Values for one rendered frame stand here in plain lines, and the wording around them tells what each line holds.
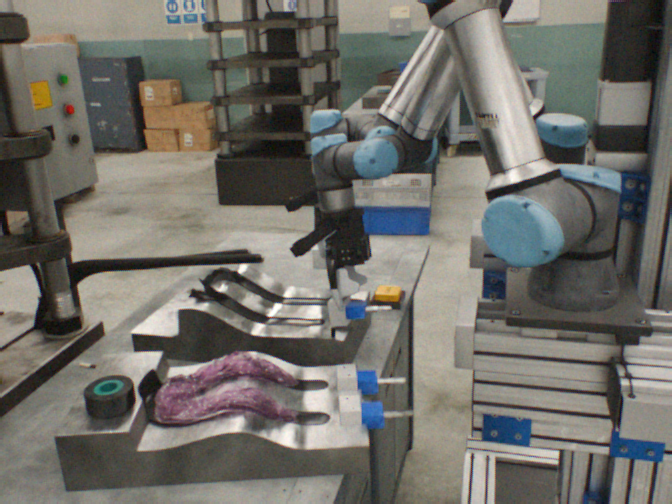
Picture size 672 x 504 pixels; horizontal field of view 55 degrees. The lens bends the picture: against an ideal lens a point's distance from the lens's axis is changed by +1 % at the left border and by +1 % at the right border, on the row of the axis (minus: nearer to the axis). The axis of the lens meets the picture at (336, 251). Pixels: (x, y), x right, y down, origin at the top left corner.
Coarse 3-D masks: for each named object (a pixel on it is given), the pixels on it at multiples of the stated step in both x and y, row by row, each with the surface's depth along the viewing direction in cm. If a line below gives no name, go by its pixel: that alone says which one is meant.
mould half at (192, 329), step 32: (224, 288) 149; (288, 288) 160; (320, 288) 158; (160, 320) 151; (192, 320) 140; (224, 320) 138; (192, 352) 143; (224, 352) 141; (288, 352) 137; (320, 352) 135; (352, 352) 140
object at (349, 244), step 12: (324, 216) 132; (336, 216) 131; (348, 216) 132; (360, 216) 132; (336, 228) 133; (348, 228) 133; (360, 228) 131; (336, 240) 133; (348, 240) 132; (360, 240) 130; (336, 252) 133; (348, 252) 133; (360, 252) 133; (348, 264) 133
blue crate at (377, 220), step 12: (372, 216) 462; (384, 216) 461; (396, 216) 460; (408, 216) 459; (420, 216) 457; (372, 228) 466; (384, 228) 465; (396, 228) 463; (408, 228) 462; (420, 228) 460
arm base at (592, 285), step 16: (560, 256) 107; (576, 256) 106; (592, 256) 106; (608, 256) 107; (544, 272) 110; (560, 272) 108; (576, 272) 107; (592, 272) 106; (608, 272) 108; (528, 288) 114; (544, 288) 111; (560, 288) 108; (576, 288) 107; (592, 288) 106; (608, 288) 108; (544, 304) 110; (560, 304) 108; (576, 304) 107; (592, 304) 107; (608, 304) 108
